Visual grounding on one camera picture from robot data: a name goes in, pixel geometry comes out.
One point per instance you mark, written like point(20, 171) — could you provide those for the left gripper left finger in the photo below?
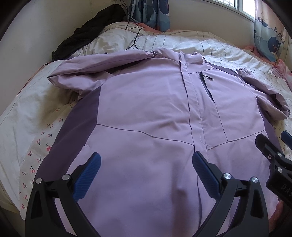
point(42, 216)

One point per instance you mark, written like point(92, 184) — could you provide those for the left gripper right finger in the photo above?
point(250, 218)

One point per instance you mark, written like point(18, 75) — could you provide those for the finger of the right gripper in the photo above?
point(279, 181)
point(287, 139)

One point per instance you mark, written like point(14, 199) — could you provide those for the lilac purple jacket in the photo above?
point(148, 136)

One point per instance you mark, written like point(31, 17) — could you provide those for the pink blanket edge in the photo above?
point(281, 67)

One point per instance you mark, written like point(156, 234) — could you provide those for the blue cartoon curtain right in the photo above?
point(270, 36)

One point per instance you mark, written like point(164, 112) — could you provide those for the blue cartoon curtain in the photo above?
point(153, 13)
point(270, 36)

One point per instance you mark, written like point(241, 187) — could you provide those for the cherry print bed sheet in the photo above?
point(32, 136)

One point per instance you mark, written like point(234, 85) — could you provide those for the blue cartoon curtain left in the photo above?
point(153, 13)

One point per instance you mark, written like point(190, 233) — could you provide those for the cream striped quilt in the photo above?
point(122, 35)

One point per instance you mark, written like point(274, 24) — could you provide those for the black garment by wall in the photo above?
point(89, 31)

